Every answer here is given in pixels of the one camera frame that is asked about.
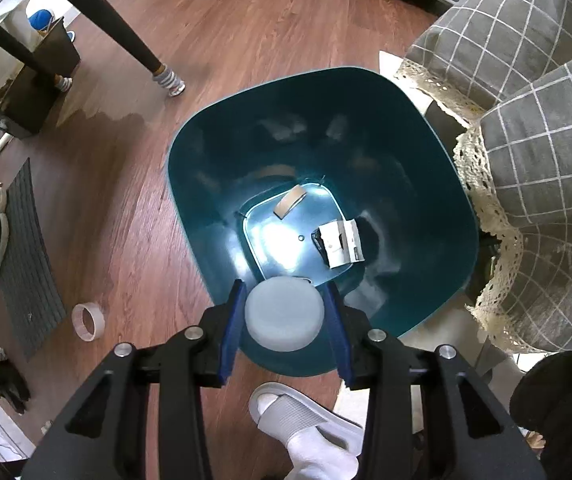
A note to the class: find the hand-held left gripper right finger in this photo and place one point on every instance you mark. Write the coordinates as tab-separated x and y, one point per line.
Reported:
341	340

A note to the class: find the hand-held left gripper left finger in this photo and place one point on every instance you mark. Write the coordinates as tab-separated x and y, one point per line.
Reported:
231	330

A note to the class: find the round white plastic container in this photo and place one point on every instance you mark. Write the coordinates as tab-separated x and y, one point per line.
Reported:
283	312

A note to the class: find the brown paper cup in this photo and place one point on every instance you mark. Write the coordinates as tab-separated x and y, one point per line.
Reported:
288	202

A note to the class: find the teal plastic bin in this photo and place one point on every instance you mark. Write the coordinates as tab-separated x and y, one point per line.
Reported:
391	160

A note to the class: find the grey slipper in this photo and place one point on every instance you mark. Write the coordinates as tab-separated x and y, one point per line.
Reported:
286	410

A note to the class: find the white slipper with sock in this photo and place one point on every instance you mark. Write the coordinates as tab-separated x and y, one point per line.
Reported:
323	452

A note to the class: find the grey checked tablecloth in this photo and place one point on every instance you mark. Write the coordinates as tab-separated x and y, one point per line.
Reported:
541	160

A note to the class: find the tape roll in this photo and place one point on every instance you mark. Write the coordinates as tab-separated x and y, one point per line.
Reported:
78	322

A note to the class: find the grey floor mat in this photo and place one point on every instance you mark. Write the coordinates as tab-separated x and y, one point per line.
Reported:
31	260

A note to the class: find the black cloth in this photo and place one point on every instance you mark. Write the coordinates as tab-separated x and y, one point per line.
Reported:
11	387

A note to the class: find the striped leg sock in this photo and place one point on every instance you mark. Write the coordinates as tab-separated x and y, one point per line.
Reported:
170	80
64	82

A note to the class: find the dark brown box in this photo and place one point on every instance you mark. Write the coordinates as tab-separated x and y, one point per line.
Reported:
28	105

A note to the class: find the brown paper bag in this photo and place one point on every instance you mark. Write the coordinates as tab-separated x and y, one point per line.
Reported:
61	47

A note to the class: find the dark wooden table leg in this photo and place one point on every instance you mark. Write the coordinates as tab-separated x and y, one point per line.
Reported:
26	55
106	10

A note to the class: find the blue slipper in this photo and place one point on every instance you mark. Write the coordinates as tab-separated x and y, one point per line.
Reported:
41	20

